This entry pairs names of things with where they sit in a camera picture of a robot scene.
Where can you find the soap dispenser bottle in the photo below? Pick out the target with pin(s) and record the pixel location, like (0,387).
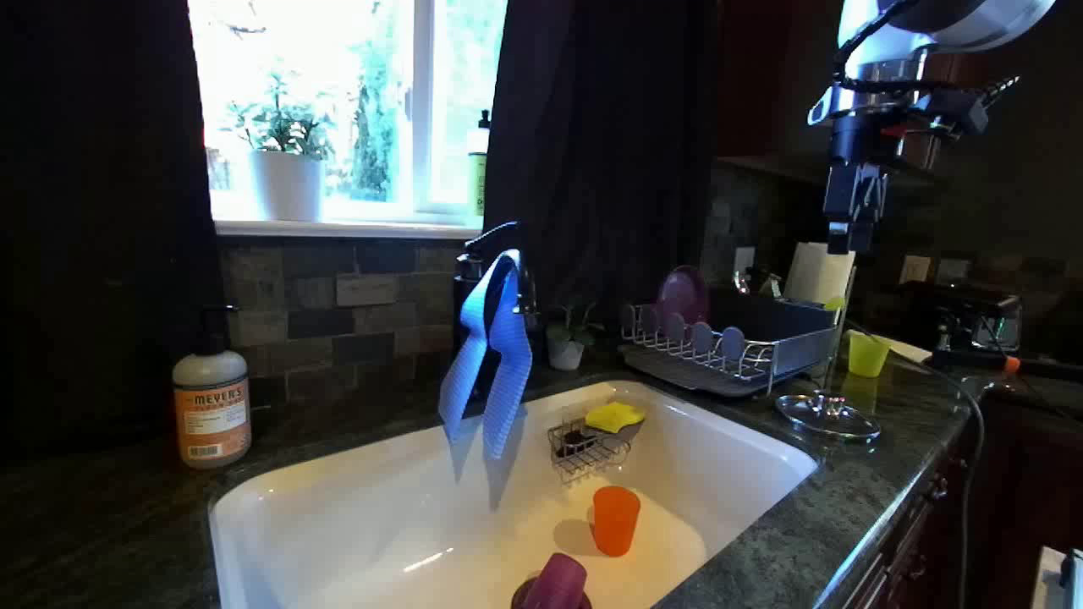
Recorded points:
(212,397)

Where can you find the paper towel roll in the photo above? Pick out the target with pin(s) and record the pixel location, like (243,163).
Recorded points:
(815,274)

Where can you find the blue cloth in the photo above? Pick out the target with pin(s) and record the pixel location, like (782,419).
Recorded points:
(480,393)

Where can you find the black curtain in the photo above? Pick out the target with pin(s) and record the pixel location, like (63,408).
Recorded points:
(104,238)
(599,144)

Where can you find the black curtain left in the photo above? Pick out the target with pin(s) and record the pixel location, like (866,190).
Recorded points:
(104,238)

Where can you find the metal dish rack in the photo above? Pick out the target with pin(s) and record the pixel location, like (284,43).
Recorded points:
(747,347)

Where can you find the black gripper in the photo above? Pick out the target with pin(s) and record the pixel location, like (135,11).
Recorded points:
(858,183)

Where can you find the green bottle on windowsill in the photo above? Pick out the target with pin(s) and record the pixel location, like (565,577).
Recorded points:
(479,159)

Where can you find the small white potted plant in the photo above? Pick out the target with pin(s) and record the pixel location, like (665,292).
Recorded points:
(569,335)

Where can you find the black curtain right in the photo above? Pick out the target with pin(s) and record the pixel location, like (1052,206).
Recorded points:
(599,144)

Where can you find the yellow sponge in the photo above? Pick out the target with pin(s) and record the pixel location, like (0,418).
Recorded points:
(612,418)

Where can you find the purple cup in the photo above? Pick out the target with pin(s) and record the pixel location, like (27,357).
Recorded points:
(555,587)

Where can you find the purple plate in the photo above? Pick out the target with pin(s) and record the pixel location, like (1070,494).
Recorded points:
(682,296)

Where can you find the white kitchen sink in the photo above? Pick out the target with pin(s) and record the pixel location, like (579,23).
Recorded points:
(397,526)

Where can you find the glass pot lid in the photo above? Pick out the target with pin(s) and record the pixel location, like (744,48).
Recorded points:
(825,415)

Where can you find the green cup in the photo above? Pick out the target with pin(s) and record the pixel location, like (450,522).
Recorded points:
(866,354)

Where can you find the orange cup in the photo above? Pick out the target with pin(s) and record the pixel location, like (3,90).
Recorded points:
(612,520)

